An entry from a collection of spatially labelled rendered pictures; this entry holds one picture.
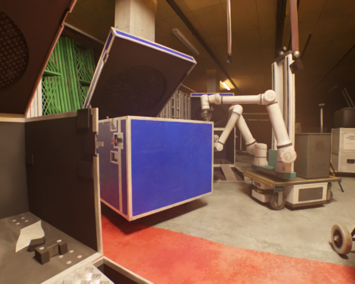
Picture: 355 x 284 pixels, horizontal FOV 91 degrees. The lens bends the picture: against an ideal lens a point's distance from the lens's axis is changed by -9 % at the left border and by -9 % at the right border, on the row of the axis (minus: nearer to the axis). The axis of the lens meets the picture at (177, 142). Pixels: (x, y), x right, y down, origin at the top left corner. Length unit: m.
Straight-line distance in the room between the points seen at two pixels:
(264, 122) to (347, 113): 4.33
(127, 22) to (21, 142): 2.29
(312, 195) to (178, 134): 1.62
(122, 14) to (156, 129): 2.32
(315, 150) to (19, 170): 2.88
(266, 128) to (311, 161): 6.04
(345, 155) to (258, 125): 4.42
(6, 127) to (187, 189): 1.60
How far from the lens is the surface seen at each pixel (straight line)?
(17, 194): 1.96
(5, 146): 1.89
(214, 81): 7.57
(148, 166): 1.58
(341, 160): 4.56
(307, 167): 2.51
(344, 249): 1.72
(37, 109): 3.08
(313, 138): 2.54
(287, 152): 2.07
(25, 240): 1.54
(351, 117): 4.67
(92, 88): 2.22
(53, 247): 1.27
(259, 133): 8.33
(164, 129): 1.65
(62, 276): 1.14
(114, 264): 1.18
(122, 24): 3.43
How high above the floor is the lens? 0.82
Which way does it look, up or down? 2 degrees down
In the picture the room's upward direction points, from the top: straight up
